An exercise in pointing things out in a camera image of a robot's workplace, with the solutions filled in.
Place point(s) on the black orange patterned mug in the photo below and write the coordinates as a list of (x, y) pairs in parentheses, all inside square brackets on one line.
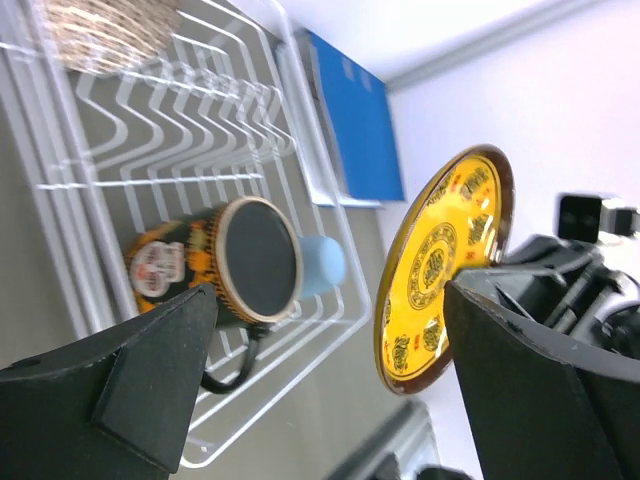
[(246, 248)]

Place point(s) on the blue ring binder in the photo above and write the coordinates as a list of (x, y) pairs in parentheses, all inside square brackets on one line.
[(353, 111)]

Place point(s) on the light blue plastic cup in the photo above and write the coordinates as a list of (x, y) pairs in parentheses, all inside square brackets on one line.
[(324, 265)]

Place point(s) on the aluminium frame rail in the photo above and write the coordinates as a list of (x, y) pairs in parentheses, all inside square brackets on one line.
[(488, 39)]

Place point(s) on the beige patterned bowl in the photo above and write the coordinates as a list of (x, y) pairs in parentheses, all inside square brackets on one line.
[(107, 37)]

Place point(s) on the white wire dish rack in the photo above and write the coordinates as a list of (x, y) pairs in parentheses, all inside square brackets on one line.
[(90, 162)]

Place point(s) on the yellow round plate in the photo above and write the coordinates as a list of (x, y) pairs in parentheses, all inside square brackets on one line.
[(460, 220)]

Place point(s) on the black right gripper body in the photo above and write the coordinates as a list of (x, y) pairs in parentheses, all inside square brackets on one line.
[(568, 288)]

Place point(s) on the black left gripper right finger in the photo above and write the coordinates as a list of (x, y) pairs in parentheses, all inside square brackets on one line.
[(541, 405)]

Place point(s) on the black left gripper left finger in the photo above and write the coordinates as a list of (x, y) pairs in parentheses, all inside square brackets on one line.
[(114, 405)]

